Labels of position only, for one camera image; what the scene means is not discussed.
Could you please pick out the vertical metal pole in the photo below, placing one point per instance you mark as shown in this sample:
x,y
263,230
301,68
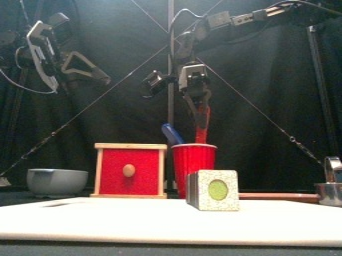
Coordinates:
x,y
171,110

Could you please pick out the pink rectangular plate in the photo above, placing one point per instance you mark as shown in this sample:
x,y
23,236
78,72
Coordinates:
x,y
275,196

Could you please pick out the white plastic cutting board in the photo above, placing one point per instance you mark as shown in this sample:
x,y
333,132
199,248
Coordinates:
x,y
134,223

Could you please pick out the wooden box with red drawer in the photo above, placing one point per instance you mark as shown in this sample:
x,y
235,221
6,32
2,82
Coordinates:
x,y
115,180

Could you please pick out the toy sushi roll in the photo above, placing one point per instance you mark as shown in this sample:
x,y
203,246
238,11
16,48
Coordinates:
x,y
218,201

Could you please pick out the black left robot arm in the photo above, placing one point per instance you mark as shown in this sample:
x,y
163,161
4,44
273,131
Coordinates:
x,y
11,40

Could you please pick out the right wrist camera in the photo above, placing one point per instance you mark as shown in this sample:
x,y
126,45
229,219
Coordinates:
x,y
155,83

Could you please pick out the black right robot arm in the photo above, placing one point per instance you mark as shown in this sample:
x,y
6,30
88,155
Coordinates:
x,y
249,16

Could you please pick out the small metal measuring cup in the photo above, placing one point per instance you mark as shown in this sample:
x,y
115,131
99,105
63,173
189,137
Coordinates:
x,y
329,195

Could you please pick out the grey blue bowl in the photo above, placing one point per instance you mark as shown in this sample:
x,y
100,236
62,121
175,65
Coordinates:
x,y
58,183

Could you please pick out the blue plastic utensil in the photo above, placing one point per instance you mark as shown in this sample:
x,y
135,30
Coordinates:
x,y
171,133

